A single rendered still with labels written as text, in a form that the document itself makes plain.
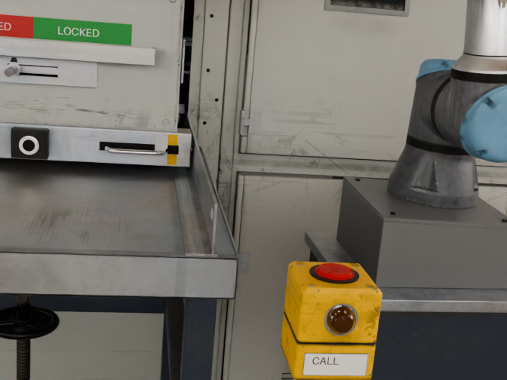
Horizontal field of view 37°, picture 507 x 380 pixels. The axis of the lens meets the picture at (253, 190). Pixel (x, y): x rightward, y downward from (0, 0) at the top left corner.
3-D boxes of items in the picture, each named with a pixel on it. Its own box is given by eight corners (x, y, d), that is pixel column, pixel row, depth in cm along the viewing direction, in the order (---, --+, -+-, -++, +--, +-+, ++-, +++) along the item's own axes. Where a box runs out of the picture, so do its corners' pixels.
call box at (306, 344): (372, 384, 74) (385, 289, 72) (293, 384, 73) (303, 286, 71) (351, 347, 82) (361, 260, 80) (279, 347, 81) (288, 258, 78)
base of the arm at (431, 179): (444, 182, 137) (454, 130, 134) (495, 209, 124) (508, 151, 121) (371, 181, 132) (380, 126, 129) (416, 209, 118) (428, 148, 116)
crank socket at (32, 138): (47, 160, 125) (47, 130, 124) (10, 158, 124) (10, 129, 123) (49, 157, 128) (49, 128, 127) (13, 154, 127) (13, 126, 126)
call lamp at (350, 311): (359, 341, 71) (364, 308, 71) (324, 341, 71) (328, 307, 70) (355, 335, 73) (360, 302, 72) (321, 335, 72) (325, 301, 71)
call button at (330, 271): (357, 292, 74) (359, 277, 73) (318, 291, 73) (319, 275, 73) (347, 277, 78) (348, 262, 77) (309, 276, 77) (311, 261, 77)
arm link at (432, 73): (459, 133, 132) (474, 56, 128) (496, 151, 119) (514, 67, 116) (395, 127, 129) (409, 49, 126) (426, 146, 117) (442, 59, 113)
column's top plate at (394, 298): (463, 245, 146) (465, 235, 145) (552, 314, 115) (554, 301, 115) (303, 241, 140) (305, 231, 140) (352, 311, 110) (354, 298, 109)
